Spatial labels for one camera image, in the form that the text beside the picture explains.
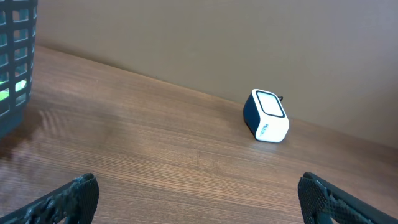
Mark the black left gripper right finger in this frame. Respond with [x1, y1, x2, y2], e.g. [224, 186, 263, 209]
[298, 172, 397, 224]

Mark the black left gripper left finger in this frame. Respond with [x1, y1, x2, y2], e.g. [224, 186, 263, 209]
[1, 173, 100, 224]

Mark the white barcode scanner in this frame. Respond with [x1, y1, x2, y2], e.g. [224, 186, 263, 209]
[243, 89, 290, 143]

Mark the dark grey plastic basket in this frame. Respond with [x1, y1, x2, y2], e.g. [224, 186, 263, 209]
[1, 0, 38, 138]

